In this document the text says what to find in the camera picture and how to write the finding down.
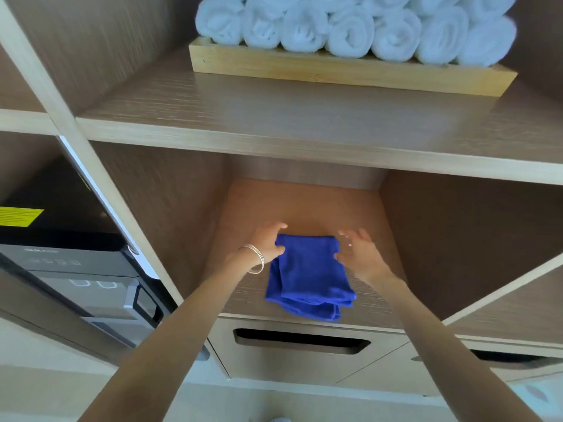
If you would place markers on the person's right hand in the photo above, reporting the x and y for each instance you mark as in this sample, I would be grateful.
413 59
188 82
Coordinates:
363 258

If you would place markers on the person's left hand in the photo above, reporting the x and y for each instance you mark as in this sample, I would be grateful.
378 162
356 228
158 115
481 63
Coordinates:
263 241

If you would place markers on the person's left thumb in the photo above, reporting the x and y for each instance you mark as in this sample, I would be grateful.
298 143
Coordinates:
280 250

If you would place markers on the person's right thumb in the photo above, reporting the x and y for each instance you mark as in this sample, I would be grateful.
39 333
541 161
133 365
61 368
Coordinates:
339 257

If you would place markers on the blue towel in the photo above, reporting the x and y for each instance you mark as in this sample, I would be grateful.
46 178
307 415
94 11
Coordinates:
308 276

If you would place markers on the person's right forearm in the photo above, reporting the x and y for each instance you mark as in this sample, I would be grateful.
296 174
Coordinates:
444 351

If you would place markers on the person's left forearm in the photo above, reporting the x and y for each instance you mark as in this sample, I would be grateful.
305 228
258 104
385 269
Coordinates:
176 342

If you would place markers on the wooden shelf unit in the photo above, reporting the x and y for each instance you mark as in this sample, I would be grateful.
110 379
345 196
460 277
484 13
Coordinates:
308 127

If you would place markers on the light wooden tray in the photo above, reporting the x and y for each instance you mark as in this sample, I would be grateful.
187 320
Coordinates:
352 70

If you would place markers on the black countertop appliance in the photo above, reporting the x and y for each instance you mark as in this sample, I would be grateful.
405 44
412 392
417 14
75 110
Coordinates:
66 259

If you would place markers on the stack of rolled white towels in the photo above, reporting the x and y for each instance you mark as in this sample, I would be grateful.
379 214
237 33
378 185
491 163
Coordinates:
352 26

